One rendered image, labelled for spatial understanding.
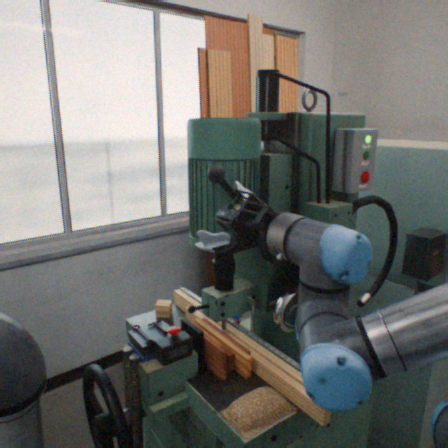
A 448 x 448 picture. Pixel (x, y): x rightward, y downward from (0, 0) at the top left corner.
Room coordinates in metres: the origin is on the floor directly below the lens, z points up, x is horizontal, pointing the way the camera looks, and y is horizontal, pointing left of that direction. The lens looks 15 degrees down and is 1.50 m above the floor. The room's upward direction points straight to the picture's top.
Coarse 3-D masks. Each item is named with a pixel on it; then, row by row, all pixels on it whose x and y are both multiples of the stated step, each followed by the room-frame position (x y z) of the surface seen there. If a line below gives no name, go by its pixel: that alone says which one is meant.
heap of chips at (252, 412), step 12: (252, 396) 0.69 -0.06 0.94; (264, 396) 0.69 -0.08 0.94; (276, 396) 0.70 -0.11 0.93; (228, 408) 0.69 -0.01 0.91; (240, 408) 0.67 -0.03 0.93; (252, 408) 0.66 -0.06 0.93; (264, 408) 0.67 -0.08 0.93; (276, 408) 0.68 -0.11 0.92; (288, 408) 0.70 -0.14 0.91; (228, 420) 0.67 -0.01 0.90; (240, 420) 0.65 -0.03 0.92; (252, 420) 0.64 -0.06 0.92; (264, 420) 0.65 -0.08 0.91; (276, 420) 0.67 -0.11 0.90; (240, 432) 0.63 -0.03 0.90; (252, 432) 0.63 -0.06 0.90
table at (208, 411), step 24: (192, 384) 0.78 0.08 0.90; (216, 384) 0.78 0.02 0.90; (240, 384) 0.78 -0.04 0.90; (264, 384) 0.78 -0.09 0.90; (144, 408) 0.76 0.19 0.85; (168, 408) 0.74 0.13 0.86; (216, 408) 0.70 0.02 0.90; (216, 432) 0.69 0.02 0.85; (264, 432) 0.64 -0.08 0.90; (288, 432) 0.68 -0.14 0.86
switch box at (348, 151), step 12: (336, 132) 1.01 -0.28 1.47; (348, 132) 0.98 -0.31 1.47; (360, 132) 0.98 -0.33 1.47; (372, 132) 1.01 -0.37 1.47; (336, 144) 1.01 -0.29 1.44; (348, 144) 0.98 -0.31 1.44; (360, 144) 0.98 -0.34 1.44; (372, 144) 1.01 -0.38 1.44; (336, 156) 1.01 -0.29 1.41; (348, 156) 0.98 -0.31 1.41; (360, 156) 0.98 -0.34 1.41; (372, 156) 1.01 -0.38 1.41; (336, 168) 1.01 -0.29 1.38; (348, 168) 0.98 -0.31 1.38; (360, 168) 0.99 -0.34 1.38; (372, 168) 1.02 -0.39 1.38; (336, 180) 1.00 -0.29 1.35; (348, 180) 0.97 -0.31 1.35; (360, 180) 0.99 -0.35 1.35; (372, 180) 1.02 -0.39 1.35; (348, 192) 0.97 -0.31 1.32
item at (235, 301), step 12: (204, 288) 0.95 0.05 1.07; (240, 288) 0.95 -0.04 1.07; (252, 288) 0.96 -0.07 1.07; (204, 300) 0.93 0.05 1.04; (216, 300) 0.89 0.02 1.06; (228, 300) 0.91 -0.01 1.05; (240, 300) 0.93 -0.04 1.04; (204, 312) 0.93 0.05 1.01; (216, 312) 0.89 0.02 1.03; (228, 312) 0.91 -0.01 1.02; (240, 312) 0.94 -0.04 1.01
